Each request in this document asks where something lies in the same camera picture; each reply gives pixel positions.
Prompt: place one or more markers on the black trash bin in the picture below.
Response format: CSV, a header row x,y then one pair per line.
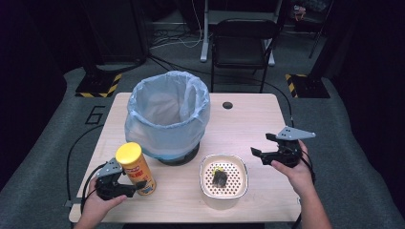
x,y
181,159

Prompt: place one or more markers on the grey table bracket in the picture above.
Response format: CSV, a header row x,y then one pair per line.
x,y
68,203

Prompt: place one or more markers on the yellow can with yellow lid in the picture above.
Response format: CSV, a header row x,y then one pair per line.
x,y
135,165

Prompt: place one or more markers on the bin with blue bag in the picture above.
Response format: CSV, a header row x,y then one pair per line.
x,y
165,136

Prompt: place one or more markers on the dark cabinet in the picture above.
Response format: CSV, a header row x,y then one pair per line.
x,y
117,28

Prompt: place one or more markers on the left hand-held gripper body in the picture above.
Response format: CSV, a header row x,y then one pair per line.
x,y
110,187

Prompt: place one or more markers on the black folding chair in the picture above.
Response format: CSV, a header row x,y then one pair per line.
x,y
243,30

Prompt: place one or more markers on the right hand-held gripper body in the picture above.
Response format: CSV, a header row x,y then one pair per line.
x,y
289,156

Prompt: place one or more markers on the white strainer bowl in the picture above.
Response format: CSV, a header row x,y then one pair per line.
x,y
237,178

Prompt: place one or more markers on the tea bag with yellow tag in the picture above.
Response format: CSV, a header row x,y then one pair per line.
x,y
219,178

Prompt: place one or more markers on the person's right hand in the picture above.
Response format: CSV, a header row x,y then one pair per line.
x,y
299,175

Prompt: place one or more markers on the black table grommet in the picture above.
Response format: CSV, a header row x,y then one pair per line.
x,y
227,105

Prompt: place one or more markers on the black base with hazard stripes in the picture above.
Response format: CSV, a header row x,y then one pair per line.
x,y
310,87
95,86

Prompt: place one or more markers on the person's left hand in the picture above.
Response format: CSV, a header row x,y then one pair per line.
x,y
95,208

